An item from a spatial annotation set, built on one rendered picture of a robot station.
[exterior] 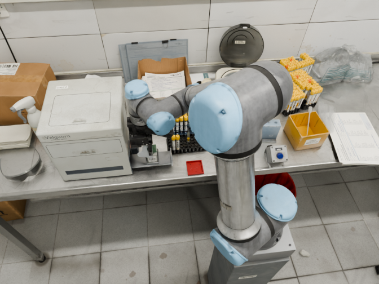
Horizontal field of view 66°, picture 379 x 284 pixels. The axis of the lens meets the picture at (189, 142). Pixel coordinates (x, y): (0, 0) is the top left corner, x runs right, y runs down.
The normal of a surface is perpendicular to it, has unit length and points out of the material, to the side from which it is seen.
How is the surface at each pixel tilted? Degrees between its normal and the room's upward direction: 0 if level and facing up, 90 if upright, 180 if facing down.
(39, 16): 90
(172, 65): 88
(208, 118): 82
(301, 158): 0
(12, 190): 0
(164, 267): 0
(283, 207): 8
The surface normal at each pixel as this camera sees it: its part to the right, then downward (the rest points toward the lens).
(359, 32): 0.13, 0.78
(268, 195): 0.16, -0.64
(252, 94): 0.33, -0.24
